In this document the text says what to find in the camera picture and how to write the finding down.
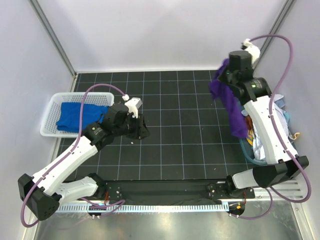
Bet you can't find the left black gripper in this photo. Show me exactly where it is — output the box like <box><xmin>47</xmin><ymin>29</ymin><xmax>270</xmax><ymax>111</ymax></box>
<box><xmin>113</xmin><ymin>111</ymin><xmax>150</xmax><ymax>140</ymax></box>

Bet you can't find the purple towel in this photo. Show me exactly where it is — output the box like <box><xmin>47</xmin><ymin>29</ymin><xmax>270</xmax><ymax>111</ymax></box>
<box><xmin>208</xmin><ymin>58</ymin><xmax>248</xmax><ymax>139</ymax></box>

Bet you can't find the blue towel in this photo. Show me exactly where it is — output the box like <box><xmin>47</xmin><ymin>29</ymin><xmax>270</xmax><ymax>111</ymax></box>
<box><xmin>56</xmin><ymin>101</ymin><xmax>111</xmax><ymax>133</ymax></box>

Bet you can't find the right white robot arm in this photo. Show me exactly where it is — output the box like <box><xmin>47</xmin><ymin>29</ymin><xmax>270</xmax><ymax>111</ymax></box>
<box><xmin>218</xmin><ymin>50</ymin><xmax>309</xmax><ymax>198</ymax></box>

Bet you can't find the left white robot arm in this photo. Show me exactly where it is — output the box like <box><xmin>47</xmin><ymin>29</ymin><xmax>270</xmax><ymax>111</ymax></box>
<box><xmin>17</xmin><ymin>98</ymin><xmax>150</xmax><ymax>221</ymax></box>

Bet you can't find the brown cloth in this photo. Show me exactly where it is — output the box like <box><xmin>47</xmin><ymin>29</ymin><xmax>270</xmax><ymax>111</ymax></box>
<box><xmin>244</xmin><ymin>115</ymin><xmax>253</xmax><ymax>130</ymax></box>

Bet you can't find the yellow patterned cloth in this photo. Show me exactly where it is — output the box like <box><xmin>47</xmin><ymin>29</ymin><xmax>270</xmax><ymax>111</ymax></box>
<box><xmin>246</xmin><ymin>129</ymin><xmax>255</xmax><ymax>146</ymax></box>

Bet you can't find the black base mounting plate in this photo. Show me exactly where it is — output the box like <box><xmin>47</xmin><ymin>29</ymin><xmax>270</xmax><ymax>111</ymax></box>
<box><xmin>77</xmin><ymin>178</ymin><xmax>251</xmax><ymax>206</ymax></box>

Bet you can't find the teal translucent laundry basket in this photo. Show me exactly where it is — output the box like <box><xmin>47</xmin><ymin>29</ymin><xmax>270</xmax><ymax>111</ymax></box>
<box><xmin>239</xmin><ymin>138</ymin><xmax>267</xmax><ymax>166</ymax></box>

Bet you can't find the white cloth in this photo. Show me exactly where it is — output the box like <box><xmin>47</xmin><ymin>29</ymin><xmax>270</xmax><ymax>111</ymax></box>
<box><xmin>244</xmin><ymin>96</ymin><xmax>298</xmax><ymax>164</ymax></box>

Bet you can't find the white perforated plastic basket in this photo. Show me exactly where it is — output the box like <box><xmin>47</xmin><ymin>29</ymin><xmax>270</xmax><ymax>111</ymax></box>
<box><xmin>40</xmin><ymin>92</ymin><xmax>114</xmax><ymax>138</ymax></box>

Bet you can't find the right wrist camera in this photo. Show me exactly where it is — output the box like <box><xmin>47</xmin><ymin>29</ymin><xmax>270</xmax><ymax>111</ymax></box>
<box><xmin>241</xmin><ymin>38</ymin><xmax>261</xmax><ymax>65</ymax></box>

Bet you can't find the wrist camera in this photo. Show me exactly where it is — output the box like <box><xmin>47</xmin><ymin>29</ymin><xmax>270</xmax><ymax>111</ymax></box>
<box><xmin>122</xmin><ymin>94</ymin><xmax>143</xmax><ymax>119</ymax></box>
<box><xmin>241</xmin><ymin>38</ymin><xmax>261</xmax><ymax>65</ymax></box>

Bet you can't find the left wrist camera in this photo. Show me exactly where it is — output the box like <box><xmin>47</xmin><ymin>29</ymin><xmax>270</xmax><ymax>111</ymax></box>
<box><xmin>122</xmin><ymin>94</ymin><xmax>143</xmax><ymax>119</ymax></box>

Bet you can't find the slotted white cable duct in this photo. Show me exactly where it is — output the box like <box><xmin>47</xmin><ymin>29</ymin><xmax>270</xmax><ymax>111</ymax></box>
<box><xmin>56</xmin><ymin>202</ymin><xmax>229</xmax><ymax>214</ymax></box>

